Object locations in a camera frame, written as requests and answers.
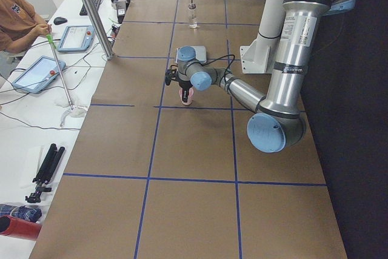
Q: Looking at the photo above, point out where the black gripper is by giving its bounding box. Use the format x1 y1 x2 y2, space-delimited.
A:
178 78 192 104

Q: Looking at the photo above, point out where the pink plastic cup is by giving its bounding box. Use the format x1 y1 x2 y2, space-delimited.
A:
179 88 194 106

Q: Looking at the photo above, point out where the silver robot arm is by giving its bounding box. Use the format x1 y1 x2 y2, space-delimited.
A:
165 0 356 153

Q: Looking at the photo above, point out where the silver kitchen scale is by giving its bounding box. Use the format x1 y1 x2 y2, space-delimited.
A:
174 45 207 64

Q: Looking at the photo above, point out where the brown paper table cover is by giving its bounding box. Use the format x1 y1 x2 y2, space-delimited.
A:
31 0 346 258

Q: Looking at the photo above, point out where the white crumpled tissue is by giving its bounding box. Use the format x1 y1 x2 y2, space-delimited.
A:
53 93 89 118

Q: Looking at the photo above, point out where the far blue teach pendant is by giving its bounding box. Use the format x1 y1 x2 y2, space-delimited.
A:
57 25 95 53

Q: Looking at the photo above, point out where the blue teach pendant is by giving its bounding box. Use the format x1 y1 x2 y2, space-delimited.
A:
57 25 95 53
12 56 59 93

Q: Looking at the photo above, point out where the black computer mouse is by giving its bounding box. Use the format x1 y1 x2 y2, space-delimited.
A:
53 16 67 25

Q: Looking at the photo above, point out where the near blue teach pendant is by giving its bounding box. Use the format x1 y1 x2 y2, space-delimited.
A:
12 56 59 93

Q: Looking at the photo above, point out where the black folded tripod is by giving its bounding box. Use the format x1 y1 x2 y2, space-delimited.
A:
25 143 65 203

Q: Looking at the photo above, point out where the person in brown shirt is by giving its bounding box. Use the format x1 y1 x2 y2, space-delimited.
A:
1 0 52 53

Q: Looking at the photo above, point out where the blue patterned cloth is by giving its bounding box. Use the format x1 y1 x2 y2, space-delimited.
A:
1 204 42 223

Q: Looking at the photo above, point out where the red cylinder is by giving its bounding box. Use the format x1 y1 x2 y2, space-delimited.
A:
1 215 42 241

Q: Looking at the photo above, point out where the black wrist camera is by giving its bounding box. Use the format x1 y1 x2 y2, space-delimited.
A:
164 65 178 86

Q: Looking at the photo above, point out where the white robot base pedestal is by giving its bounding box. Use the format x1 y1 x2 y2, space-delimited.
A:
240 0 286 74

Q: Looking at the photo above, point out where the aluminium frame post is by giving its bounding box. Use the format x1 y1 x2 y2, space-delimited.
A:
82 0 113 60

